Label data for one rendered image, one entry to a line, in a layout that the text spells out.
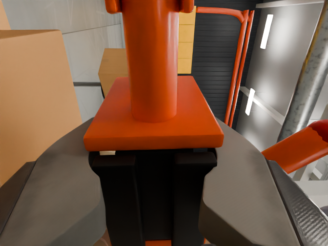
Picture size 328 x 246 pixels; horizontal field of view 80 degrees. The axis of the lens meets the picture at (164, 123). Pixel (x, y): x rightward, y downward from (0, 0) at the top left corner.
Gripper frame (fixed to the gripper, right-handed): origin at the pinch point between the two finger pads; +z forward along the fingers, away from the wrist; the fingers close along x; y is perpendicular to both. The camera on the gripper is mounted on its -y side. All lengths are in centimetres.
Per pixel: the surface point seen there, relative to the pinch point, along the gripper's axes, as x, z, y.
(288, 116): 358, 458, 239
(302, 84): 359, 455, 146
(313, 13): 497, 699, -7
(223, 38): 331, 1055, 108
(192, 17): 114, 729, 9
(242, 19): 294, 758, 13
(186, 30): 98, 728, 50
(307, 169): 198, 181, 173
